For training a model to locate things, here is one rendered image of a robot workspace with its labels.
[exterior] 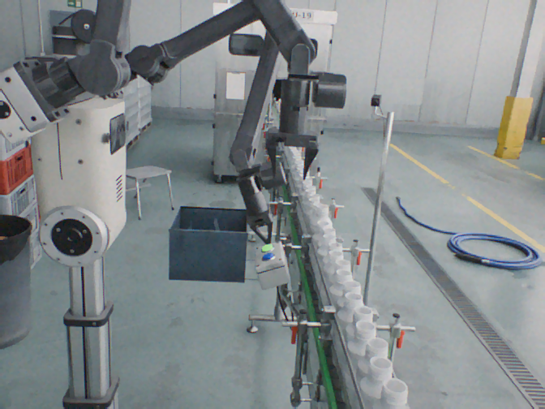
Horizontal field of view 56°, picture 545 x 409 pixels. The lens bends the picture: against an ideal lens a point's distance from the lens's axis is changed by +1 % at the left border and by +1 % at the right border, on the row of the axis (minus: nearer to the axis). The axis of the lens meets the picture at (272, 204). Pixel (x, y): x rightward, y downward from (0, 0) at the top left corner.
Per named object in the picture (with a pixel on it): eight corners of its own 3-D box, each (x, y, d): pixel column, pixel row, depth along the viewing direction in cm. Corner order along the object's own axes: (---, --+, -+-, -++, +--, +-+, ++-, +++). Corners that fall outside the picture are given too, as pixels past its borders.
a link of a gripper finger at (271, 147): (298, 182, 103) (302, 137, 100) (263, 181, 103) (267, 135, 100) (296, 175, 110) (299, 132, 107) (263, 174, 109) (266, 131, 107)
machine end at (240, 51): (319, 190, 634) (337, 11, 572) (208, 184, 626) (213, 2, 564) (306, 162, 786) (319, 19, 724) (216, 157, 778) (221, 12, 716)
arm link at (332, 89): (289, 42, 103) (292, 43, 94) (345, 46, 103) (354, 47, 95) (284, 102, 106) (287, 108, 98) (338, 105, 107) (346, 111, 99)
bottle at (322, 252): (325, 284, 148) (330, 231, 143) (338, 293, 143) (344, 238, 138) (308, 288, 145) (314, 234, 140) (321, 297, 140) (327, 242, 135)
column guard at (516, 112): (522, 160, 929) (536, 98, 896) (500, 158, 926) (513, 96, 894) (512, 155, 966) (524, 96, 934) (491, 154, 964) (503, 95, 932)
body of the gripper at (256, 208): (270, 208, 143) (263, 184, 141) (272, 220, 133) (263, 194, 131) (248, 215, 143) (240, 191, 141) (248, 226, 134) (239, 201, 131)
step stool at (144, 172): (135, 197, 553) (134, 160, 541) (174, 209, 521) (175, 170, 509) (98, 206, 516) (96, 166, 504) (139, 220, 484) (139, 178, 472)
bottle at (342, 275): (332, 344, 118) (340, 279, 113) (319, 330, 123) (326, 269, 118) (354, 339, 120) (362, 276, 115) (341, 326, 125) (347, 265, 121)
